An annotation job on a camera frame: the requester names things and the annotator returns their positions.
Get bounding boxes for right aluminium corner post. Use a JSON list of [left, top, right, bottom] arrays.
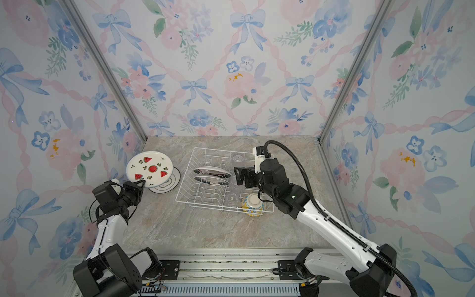
[[318, 0, 394, 144]]

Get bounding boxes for watermelon pattern plate blue rim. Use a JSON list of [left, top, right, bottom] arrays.
[[126, 151, 173, 188]]

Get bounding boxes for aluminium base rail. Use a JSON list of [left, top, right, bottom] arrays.
[[70, 247, 390, 297]]

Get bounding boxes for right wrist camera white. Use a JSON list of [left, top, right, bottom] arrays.
[[252, 146, 274, 174]]

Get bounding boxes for clear faceted glass front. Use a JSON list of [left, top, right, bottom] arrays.
[[225, 193, 241, 208]]

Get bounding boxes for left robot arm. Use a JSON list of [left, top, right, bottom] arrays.
[[73, 179, 164, 297]]

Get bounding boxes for white plate green rim characters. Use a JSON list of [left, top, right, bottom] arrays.
[[149, 167, 181, 194]]

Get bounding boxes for aluminium corner post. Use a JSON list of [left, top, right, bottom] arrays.
[[318, 0, 394, 144], [59, 0, 148, 142]]

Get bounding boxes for clear faceted glass back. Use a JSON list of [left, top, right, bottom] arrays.
[[232, 154, 245, 164]]

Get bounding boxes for white plate dark underside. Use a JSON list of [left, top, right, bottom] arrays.
[[193, 166, 231, 178]]

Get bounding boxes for left aluminium corner post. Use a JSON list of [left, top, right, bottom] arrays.
[[59, 0, 148, 142]]

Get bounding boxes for clear faceted glass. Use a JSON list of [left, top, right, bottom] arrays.
[[232, 154, 245, 164], [225, 193, 241, 208]]

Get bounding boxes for blue yellow patterned bowl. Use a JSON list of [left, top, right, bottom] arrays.
[[242, 194, 264, 217]]

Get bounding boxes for white wire dish rack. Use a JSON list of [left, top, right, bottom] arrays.
[[176, 147, 275, 214]]

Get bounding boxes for white plate in rack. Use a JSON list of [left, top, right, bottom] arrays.
[[194, 175, 229, 186]]

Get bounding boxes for black corrugated cable conduit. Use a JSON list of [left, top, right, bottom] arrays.
[[263, 140, 418, 297]]

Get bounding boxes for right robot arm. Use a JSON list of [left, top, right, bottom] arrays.
[[234, 159, 397, 297]]

